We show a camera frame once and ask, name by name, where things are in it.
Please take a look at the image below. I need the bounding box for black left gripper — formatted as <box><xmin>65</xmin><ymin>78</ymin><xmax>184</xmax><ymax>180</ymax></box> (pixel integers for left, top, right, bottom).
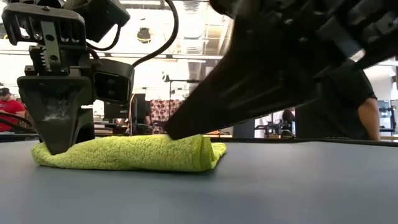
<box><xmin>1</xmin><ymin>2</ymin><xmax>103</xmax><ymax>156</ymax></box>

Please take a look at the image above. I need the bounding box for red patterned cloth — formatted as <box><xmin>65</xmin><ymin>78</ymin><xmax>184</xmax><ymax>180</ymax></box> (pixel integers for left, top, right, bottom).
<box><xmin>150</xmin><ymin>99</ymin><xmax>183</xmax><ymax>134</ymax></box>

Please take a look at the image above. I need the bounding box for long black camera cable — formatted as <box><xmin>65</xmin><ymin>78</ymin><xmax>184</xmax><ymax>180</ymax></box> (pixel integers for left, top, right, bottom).
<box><xmin>132</xmin><ymin>0</ymin><xmax>180</xmax><ymax>68</ymax></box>

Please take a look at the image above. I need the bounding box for wide computer monitor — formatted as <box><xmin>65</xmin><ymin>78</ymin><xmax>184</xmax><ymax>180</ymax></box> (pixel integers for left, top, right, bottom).
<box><xmin>377</xmin><ymin>99</ymin><xmax>392</xmax><ymax>121</ymax></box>

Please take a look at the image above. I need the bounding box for round ceiling lamp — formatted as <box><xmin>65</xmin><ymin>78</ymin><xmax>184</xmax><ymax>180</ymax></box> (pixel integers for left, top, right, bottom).
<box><xmin>136</xmin><ymin>27</ymin><xmax>152</xmax><ymax>44</ymax></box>

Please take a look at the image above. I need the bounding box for person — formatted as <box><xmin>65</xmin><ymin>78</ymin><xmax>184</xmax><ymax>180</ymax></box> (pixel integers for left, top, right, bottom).
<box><xmin>0</xmin><ymin>87</ymin><xmax>26</xmax><ymax>133</ymax></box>
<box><xmin>294</xmin><ymin>58</ymin><xmax>382</xmax><ymax>141</ymax></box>

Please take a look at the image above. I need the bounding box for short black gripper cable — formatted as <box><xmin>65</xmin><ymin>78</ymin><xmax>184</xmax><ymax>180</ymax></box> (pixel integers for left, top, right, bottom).
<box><xmin>86</xmin><ymin>24</ymin><xmax>122</xmax><ymax>52</ymax></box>

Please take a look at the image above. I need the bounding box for yellow-green microfibre towel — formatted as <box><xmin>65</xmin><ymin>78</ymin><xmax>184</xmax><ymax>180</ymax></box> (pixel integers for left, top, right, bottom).
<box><xmin>30</xmin><ymin>134</ymin><xmax>227</xmax><ymax>172</ymax></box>

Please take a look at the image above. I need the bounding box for black upright panel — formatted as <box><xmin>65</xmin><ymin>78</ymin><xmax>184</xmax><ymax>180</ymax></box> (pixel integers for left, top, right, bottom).
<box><xmin>233</xmin><ymin>119</ymin><xmax>256</xmax><ymax>139</ymax></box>

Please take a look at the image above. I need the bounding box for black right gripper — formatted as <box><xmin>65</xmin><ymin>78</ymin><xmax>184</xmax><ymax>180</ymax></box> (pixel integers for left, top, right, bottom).
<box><xmin>164</xmin><ymin>0</ymin><xmax>398</xmax><ymax>140</ymax></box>

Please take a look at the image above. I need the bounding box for black camera stand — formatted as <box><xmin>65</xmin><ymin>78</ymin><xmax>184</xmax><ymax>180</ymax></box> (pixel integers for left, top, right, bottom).
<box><xmin>161</xmin><ymin>71</ymin><xmax>203</xmax><ymax>103</ymax></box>

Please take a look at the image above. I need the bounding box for background robot rig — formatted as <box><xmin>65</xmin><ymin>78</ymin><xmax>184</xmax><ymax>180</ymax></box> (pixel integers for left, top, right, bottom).
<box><xmin>254</xmin><ymin>119</ymin><xmax>296</xmax><ymax>139</ymax></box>

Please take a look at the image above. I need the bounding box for black aluminium table frame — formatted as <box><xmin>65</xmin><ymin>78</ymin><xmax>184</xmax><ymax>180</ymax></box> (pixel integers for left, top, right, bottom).
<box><xmin>0</xmin><ymin>132</ymin><xmax>398</xmax><ymax>147</ymax></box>

